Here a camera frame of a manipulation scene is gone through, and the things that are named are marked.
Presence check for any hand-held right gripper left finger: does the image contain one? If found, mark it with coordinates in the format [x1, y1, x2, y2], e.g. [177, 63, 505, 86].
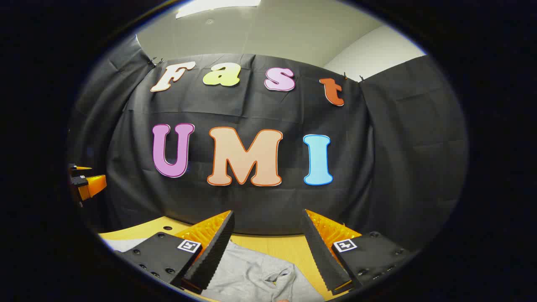
[112, 210, 235, 294]

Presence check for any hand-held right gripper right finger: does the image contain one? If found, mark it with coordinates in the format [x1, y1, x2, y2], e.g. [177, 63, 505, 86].
[301, 208, 420, 295]

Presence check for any grey zip-neck sweatshirt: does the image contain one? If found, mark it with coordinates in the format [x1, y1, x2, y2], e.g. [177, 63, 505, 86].
[110, 237, 327, 302]

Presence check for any black backdrop cloth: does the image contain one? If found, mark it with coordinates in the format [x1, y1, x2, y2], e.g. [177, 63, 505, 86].
[67, 36, 468, 252]

